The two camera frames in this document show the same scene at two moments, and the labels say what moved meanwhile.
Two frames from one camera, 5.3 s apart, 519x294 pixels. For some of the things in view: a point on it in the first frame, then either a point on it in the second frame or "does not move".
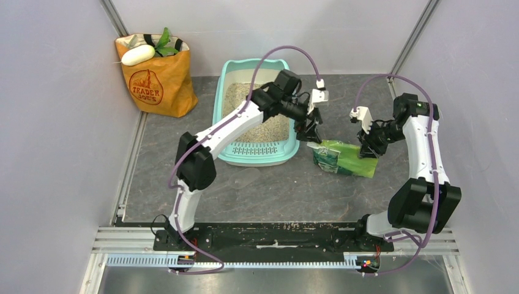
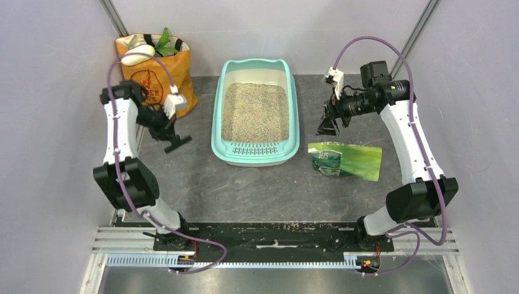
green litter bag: [338, 157] does not move
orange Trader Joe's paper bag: [164, 84] does not move
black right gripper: [365, 150] to [333, 109]
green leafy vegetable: [161, 47] does not move
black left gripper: [310, 133] to [166, 132]
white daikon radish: [137, 54] does not move
